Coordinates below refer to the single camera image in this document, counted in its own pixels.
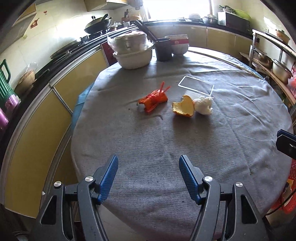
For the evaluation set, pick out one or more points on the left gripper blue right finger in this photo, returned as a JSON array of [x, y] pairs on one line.
[[193, 178]]

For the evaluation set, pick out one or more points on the microwave oven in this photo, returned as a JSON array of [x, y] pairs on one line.
[[233, 21]]

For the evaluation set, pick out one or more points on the brown clay pot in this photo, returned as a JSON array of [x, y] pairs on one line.
[[25, 82]]

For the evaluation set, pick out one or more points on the orange peel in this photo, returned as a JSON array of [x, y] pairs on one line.
[[185, 107]]

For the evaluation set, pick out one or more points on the black wok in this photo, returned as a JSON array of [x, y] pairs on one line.
[[98, 24]]

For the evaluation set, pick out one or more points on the orange plastic bag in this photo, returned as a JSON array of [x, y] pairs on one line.
[[152, 100]]

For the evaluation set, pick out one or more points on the grey tablecloth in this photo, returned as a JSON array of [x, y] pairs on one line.
[[235, 143]]

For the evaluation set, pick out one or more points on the purple thermos bottle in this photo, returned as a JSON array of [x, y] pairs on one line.
[[3, 122]]

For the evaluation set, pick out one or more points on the green thermos jug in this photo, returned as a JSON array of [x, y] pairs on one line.
[[8, 97]]

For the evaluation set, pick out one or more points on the clear plastic tray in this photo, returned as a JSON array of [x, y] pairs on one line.
[[196, 85]]

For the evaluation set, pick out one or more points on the yellow pot with lid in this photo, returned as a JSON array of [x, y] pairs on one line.
[[282, 35]]

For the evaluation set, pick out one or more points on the white tissue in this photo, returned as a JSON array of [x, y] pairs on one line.
[[203, 105]]

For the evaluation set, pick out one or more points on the red plastic trash basket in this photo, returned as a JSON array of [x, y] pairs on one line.
[[284, 203]]

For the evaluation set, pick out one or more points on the stacked red white bowls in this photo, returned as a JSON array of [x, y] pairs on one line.
[[179, 44]]

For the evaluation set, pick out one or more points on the black chopstick holder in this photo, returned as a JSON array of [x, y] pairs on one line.
[[163, 49]]

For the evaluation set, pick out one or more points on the steel pot on shelf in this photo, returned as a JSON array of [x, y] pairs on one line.
[[281, 71]]

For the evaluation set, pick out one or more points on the bagged white bowls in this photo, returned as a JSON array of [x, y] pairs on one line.
[[129, 43]]

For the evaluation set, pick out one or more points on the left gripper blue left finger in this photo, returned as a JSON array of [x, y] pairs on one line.
[[106, 177]]

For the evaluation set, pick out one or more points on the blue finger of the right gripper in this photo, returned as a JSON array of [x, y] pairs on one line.
[[286, 145], [285, 133]]

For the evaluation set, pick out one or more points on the large white basin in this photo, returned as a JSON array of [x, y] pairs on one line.
[[134, 60]]

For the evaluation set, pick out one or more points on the metal kitchen shelf rack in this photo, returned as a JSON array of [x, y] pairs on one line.
[[264, 48]]

